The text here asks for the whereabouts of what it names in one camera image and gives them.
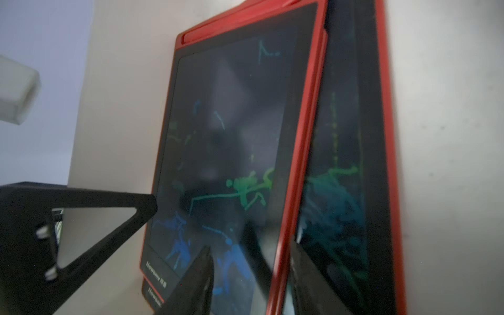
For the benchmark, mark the dark red tablet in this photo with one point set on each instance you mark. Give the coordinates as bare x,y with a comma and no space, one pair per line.
348,221
233,153

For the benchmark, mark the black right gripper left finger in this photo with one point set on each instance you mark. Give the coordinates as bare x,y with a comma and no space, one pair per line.
193,294

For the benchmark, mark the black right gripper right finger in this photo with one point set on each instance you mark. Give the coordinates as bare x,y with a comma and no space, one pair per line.
311,293

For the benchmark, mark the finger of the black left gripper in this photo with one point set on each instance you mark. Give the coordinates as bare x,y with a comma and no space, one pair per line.
33,281

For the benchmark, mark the beige storage tray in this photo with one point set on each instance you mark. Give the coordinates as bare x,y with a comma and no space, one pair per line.
446,60

